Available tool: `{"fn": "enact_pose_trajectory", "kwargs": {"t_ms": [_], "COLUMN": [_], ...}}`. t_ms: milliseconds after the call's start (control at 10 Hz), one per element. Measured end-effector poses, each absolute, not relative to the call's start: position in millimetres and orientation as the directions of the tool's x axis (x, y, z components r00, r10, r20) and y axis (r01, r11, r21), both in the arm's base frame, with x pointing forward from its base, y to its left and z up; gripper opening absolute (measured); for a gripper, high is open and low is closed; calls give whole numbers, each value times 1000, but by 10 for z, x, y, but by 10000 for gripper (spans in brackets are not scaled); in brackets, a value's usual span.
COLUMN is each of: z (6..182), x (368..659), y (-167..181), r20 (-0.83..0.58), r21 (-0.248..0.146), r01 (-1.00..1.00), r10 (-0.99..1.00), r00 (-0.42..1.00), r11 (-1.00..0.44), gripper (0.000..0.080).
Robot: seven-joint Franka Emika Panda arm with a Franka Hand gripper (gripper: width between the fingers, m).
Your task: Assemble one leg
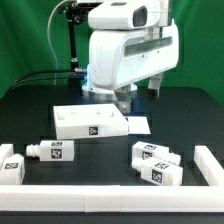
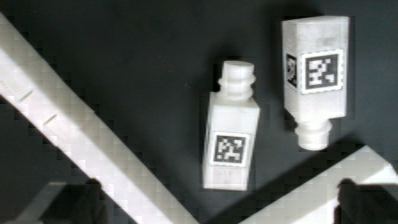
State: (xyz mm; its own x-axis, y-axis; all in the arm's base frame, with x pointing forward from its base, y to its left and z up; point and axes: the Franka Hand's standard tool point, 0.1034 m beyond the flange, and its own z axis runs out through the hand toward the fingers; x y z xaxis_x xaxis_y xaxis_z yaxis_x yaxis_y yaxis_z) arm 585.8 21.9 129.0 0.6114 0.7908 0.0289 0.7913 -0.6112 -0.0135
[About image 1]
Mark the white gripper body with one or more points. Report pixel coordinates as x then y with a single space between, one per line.
120 58

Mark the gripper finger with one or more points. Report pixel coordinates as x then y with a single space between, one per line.
154 85
124 100

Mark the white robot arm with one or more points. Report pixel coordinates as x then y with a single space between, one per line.
132 40

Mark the white tag sheet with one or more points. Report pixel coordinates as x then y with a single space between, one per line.
138 125

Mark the white U-shaped fence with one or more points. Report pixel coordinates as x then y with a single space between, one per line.
109 198

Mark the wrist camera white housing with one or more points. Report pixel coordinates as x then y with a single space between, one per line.
124 14

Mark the black camera stand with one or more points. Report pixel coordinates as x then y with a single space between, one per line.
75 16

